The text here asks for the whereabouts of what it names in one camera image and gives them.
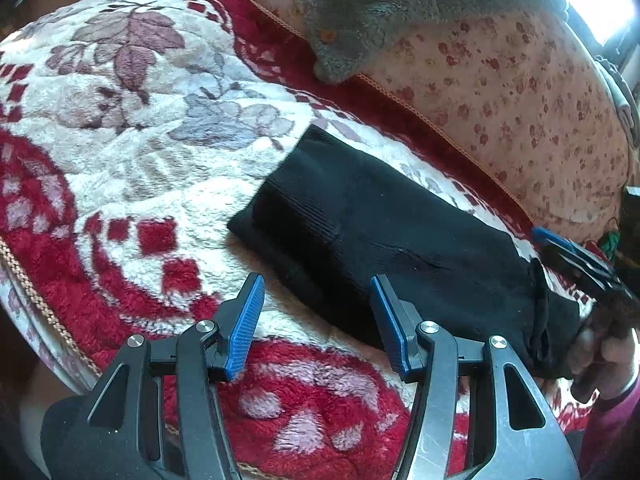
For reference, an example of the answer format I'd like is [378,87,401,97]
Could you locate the beige floral quilt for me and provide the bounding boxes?
[175,0,640,241]

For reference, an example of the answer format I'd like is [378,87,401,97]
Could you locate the grey fleece garment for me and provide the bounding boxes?
[305,0,571,83]

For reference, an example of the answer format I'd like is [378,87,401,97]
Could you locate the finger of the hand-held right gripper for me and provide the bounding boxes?
[531,226,618,291]

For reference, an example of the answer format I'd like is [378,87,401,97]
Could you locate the green cloth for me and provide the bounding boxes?
[599,232,622,262]

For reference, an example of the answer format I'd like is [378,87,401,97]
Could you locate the black pants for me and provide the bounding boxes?
[227,125,583,381]

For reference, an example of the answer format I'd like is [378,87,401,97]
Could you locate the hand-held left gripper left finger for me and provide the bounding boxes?
[87,272,266,480]

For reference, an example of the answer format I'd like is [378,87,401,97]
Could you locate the red white floral blanket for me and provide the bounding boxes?
[0,0,601,480]

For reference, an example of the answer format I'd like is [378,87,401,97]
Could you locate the person's right hand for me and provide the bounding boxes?
[570,305,640,403]

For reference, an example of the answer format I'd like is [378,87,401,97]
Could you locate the person's right forearm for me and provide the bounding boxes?
[580,375,640,480]

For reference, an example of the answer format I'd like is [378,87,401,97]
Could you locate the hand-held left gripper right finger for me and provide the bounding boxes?
[370,275,583,480]

